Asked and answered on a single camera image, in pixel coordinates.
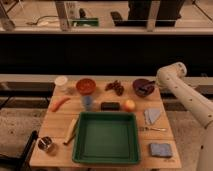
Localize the purple bowl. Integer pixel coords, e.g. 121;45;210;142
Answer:
132;79;155;97

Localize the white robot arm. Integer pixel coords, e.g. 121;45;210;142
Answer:
156;62;213;171

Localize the red bowl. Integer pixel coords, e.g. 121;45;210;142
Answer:
76;78;96;95

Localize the dark red grapes bunch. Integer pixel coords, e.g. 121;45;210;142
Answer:
105;80;124;96

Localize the black sponge block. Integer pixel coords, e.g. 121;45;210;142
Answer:
101;102;120;111

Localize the blue plastic cup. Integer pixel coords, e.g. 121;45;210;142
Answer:
82;95;93;111

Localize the red yellow apple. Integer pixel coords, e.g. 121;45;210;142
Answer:
123;100;136;112

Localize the small clear glass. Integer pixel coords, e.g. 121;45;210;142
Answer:
65;87;75;95

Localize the white cup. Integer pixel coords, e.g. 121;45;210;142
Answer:
54;76;68;90

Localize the cream banana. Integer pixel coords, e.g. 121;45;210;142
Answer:
64;118;78;144

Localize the green plastic tray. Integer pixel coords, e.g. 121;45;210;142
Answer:
72;112;140;165

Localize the light blue folded cloth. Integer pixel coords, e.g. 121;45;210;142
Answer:
144;108;161;125

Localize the metal fork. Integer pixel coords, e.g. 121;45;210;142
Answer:
139;127;167;132

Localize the orange carrot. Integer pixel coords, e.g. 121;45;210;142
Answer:
50;97;69;112

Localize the green box in background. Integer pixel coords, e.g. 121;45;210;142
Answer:
71;18;99;27

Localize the metal tin cup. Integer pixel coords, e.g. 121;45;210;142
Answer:
38;136;57;156

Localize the blue sponge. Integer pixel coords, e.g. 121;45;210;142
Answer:
149;143;173;158

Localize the black chair frame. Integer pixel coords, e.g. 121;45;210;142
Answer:
0;130;38;171

